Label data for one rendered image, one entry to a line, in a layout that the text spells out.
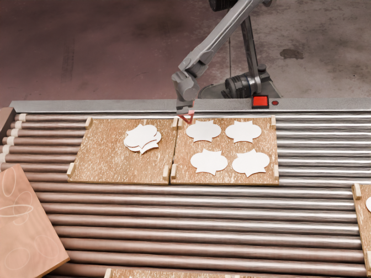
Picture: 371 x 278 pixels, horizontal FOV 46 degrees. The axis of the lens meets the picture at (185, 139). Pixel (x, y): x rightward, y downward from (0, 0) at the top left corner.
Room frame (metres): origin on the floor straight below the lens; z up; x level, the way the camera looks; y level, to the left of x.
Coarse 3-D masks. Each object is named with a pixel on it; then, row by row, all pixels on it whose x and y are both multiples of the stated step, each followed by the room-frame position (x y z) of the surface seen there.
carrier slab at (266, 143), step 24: (192, 120) 1.37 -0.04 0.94; (216, 120) 1.35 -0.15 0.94; (240, 120) 1.32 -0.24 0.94; (264, 120) 1.30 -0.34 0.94; (192, 144) 1.23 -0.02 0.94; (216, 144) 1.21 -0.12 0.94; (240, 144) 1.19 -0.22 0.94; (264, 144) 1.17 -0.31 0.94; (192, 168) 1.10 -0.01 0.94; (264, 168) 1.05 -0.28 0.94
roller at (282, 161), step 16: (0, 160) 1.34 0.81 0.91; (16, 160) 1.33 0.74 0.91; (32, 160) 1.31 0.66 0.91; (48, 160) 1.30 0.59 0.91; (64, 160) 1.28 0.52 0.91; (288, 160) 1.08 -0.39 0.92; (304, 160) 1.07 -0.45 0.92; (320, 160) 1.06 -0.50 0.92; (336, 160) 1.04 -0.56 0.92; (352, 160) 1.03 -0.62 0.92; (368, 160) 1.02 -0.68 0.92
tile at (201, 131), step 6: (192, 126) 1.33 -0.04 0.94; (198, 126) 1.32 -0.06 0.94; (204, 126) 1.31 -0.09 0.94; (210, 126) 1.31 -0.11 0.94; (216, 126) 1.30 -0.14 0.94; (186, 132) 1.30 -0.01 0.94; (192, 132) 1.29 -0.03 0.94; (198, 132) 1.28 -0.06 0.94; (204, 132) 1.28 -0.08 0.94; (210, 132) 1.27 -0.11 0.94; (216, 132) 1.27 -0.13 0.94; (198, 138) 1.25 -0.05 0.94; (204, 138) 1.24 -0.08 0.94; (210, 138) 1.24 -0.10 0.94
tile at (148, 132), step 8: (136, 128) 1.35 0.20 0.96; (144, 128) 1.35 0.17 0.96; (152, 128) 1.34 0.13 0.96; (128, 136) 1.31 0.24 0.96; (136, 136) 1.30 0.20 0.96; (144, 136) 1.30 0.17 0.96; (152, 136) 1.29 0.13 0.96; (128, 144) 1.27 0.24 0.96; (136, 144) 1.26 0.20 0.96; (144, 144) 1.25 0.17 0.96
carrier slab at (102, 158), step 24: (96, 120) 1.47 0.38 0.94; (120, 120) 1.44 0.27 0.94; (144, 120) 1.42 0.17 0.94; (168, 120) 1.39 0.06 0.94; (96, 144) 1.32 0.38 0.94; (120, 144) 1.30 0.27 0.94; (168, 144) 1.25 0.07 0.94; (96, 168) 1.18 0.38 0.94; (120, 168) 1.16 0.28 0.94; (144, 168) 1.14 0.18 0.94
